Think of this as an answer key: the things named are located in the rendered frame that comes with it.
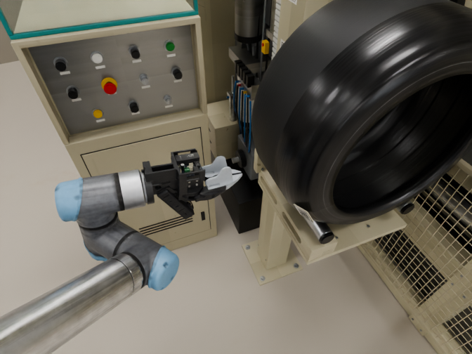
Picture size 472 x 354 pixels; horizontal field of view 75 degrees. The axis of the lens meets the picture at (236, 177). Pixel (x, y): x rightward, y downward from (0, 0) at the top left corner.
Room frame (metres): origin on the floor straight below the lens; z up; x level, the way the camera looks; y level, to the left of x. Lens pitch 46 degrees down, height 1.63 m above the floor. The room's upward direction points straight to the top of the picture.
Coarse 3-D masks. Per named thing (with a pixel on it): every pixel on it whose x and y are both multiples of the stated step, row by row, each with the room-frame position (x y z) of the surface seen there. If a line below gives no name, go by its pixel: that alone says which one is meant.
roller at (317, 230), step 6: (306, 222) 0.52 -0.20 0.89; (312, 222) 0.51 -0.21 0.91; (318, 222) 0.50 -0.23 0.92; (312, 228) 0.50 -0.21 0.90; (318, 228) 0.49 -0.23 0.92; (324, 228) 0.48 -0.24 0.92; (318, 234) 0.47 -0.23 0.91; (324, 234) 0.47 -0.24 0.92; (330, 234) 0.47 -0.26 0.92; (324, 240) 0.46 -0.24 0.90; (330, 240) 0.47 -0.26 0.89
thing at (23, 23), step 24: (0, 0) 0.89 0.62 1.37; (24, 0) 0.91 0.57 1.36; (48, 0) 0.93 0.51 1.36; (72, 0) 0.95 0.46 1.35; (96, 0) 0.98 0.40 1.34; (120, 0) 1.00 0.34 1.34; (144, 0) 1.02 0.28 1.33; (168, 0) 1.05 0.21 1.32; (192, 0) 1.08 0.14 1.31; (24, 24) 0.90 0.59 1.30; (48, 24) 0.92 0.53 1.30; (72, 24) 0.95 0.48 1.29; (96, 24) 0.97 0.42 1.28; (120, 24) 0.99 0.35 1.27
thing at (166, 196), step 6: (162, 192) 0.40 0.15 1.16; (168, 192) 0.41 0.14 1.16; (162, 198) 0.40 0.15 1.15; (168, 198) 0.40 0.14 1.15; (174, 198) 0.41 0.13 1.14; (168, 204) 0.40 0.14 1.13; (174, 204) 0.41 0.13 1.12; (180, 204) 0.41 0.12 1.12; (186, 204) 0.42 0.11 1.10; (192, 204) 0.44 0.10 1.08; (174, 210) 0.41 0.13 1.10; (180, 210) 0.41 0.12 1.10; (186, 210) 0.41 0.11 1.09; (192, 210) 0.43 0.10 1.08; (186, 216) 0.41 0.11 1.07
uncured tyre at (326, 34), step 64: (384, 0) 0.64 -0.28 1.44; (448, 0) 0.65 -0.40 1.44; (320, 64) 0.54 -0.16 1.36; (384, 64) 0.49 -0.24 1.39; (448, 64) 0.50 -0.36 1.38; (256, 128) 0.60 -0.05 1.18; (320, 128) 0.45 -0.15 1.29; (384, 128) 0.81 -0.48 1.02; (448, 128) 0.69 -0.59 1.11; (320, 192) 0.43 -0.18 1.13; (384, 192) 0.61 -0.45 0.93
